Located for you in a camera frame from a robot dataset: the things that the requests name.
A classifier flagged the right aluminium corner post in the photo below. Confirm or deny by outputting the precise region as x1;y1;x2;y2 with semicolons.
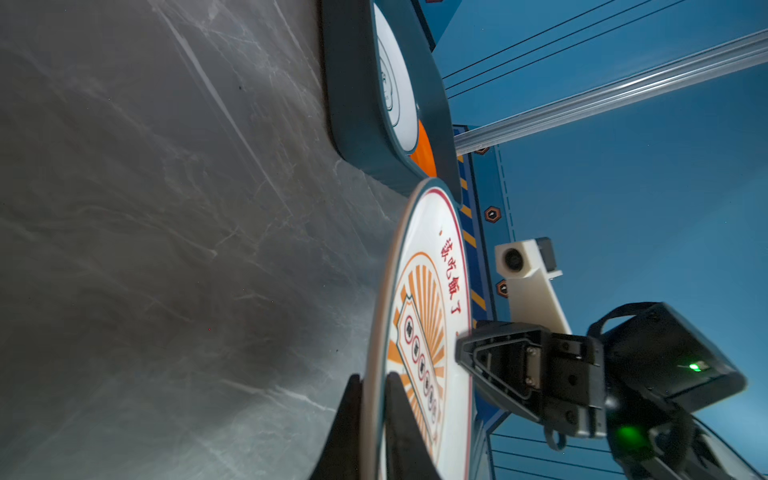
454;30;767;156

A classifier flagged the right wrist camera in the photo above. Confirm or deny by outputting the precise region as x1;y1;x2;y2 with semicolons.
495;237;572;335

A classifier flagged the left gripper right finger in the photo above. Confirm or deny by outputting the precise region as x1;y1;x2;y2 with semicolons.
384;372;440;480

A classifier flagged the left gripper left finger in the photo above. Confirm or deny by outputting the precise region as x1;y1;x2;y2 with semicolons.
310;374;363;480

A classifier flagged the orange plastic plate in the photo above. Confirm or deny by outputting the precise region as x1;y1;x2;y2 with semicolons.
410;121;438;178

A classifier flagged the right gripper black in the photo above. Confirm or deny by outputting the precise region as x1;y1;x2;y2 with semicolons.
455;302;747;479

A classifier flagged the white plate black emblem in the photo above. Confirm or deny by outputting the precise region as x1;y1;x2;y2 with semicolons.
373;4;419;153

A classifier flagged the orange sunburst plate front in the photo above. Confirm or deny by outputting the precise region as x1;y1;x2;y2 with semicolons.
359;178;474;479

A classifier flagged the teal plastic bin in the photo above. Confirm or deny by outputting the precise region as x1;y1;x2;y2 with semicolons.
320;1;462;201

